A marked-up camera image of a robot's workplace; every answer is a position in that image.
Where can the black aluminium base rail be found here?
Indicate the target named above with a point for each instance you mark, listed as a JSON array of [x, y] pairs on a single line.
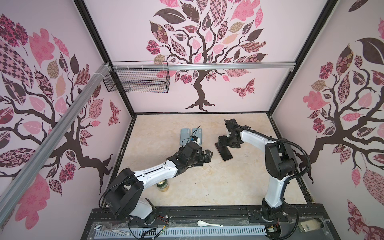
[[251, 213]]

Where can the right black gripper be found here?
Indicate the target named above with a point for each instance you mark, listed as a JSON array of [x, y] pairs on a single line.
[[223, 137]]

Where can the black wire basket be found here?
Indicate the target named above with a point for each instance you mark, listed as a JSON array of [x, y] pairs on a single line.
[[138, 77]]

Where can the back aluminium wall rail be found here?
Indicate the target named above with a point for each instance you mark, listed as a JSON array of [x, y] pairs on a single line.
[[212, 66]]

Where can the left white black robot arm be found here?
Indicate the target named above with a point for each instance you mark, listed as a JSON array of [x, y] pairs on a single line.
[[123, 195]]

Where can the white plastic spoon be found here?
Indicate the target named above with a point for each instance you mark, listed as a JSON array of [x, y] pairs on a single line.
[[205, 224]]

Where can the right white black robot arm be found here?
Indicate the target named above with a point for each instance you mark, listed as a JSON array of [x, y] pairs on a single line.
[[280, 162]]

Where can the white slotted cable duct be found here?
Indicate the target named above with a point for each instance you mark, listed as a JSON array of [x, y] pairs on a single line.
[[180, 232]]

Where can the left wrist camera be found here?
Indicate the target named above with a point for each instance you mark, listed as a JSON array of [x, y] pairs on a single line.
[[195, 139]]

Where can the white phone case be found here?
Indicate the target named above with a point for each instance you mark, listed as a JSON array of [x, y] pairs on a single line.
[[198, 135]]

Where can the beige box under bench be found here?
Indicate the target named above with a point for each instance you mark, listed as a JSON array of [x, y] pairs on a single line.
[[310, 225]]

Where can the aluminium wall rail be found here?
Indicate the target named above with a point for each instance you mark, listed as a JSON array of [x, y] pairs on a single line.
[[212, 66], [23, 180]]

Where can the left aluminium wall rail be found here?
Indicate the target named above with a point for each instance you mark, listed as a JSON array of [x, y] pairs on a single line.
[[23, 180]]

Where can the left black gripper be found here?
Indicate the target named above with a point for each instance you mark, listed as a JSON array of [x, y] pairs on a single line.
[[208, 158]]

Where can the light blue phone case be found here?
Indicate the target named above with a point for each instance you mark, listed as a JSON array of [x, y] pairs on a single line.
[[185, 136]]

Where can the green gold drink can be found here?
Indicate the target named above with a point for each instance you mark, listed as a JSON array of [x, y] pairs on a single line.
[[163, 185]]

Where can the phone with pink case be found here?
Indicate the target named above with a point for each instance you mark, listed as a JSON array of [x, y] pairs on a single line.
[[224, 152]]

